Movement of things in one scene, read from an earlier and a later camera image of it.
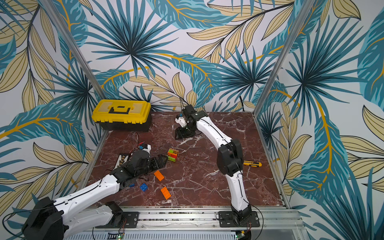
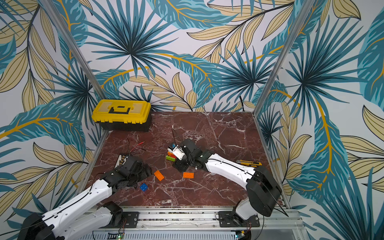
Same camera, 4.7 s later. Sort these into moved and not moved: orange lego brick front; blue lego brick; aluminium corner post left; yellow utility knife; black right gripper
Moved: orange lego brick front; black right gripper
Not moved: yellow utility knife; blue lego brick; aluminium corner post left
